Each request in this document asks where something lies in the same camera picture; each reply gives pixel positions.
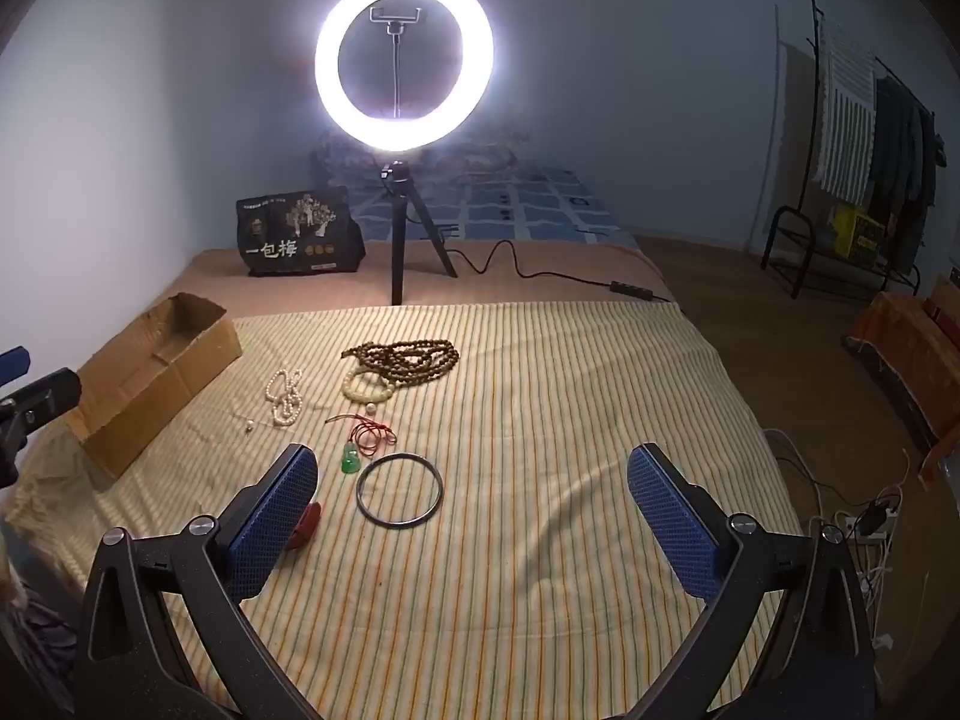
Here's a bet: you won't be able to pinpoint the black power adapter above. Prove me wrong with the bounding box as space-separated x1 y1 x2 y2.
859 499 902 533

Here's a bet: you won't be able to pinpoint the dark metal bangle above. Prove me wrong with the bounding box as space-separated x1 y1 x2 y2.
356 454 445 530

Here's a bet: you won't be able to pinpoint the striped blanket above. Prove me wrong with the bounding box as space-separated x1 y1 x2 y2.
0 300 807 720

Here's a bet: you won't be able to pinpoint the orange cloth covered furniture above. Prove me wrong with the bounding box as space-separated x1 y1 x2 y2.
844 274 960 492

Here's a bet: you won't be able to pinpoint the white floor cables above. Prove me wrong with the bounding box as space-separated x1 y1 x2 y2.
761 427 931 661

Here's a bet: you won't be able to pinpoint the black metal clothes rack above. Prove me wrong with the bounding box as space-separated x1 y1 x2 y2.
761 0 942 301

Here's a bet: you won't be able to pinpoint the dark striped cloth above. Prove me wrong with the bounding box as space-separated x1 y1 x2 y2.
0 585 76 720

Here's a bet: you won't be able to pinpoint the white ring light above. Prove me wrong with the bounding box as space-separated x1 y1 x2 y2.
315 0 496 151

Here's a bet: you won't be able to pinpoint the brown bed sheet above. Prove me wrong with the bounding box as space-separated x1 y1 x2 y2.
184 236 680 317

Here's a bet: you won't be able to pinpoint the cardboard box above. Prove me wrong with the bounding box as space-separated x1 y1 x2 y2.
66 292 242 479

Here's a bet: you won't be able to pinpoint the white power strip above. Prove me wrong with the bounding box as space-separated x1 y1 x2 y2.
825 510 901 542

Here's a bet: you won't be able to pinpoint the red cord green pendant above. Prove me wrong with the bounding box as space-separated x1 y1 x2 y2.
325 411 396 476

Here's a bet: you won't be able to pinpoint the pale green bead bracelet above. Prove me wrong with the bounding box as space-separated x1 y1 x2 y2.
341 370 396 403

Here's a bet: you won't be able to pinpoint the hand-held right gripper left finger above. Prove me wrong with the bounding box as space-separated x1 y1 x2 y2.
73 442 320 720

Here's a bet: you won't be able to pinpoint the black inline cable switch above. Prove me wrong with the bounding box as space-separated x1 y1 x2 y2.
609 281 672 304

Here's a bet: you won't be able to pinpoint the yellow box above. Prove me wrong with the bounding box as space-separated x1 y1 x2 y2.
831 202 886 263

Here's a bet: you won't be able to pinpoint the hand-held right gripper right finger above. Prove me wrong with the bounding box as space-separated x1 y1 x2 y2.
626 442 878 720

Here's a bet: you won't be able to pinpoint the blue patterned quilt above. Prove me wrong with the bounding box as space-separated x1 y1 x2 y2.
349 161 642 248

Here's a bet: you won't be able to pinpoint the black printed bag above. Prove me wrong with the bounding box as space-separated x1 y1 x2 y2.
236 186 366 278

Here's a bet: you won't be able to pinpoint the small red object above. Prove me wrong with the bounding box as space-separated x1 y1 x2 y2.
289 501 323 552

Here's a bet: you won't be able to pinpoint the white striped towel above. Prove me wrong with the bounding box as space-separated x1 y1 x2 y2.
814 22 878 200

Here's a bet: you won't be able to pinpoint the dark hanging clothes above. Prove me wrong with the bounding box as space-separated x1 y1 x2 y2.
870 75 942 271

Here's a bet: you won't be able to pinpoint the white pearl necklace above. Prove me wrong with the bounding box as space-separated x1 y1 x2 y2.
262 367 305 428

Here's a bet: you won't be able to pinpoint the brown bead necklace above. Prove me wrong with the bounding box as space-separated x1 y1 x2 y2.
340 340 461 391

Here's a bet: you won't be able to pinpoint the black power cable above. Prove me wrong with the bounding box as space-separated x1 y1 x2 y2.
442 240 616 290

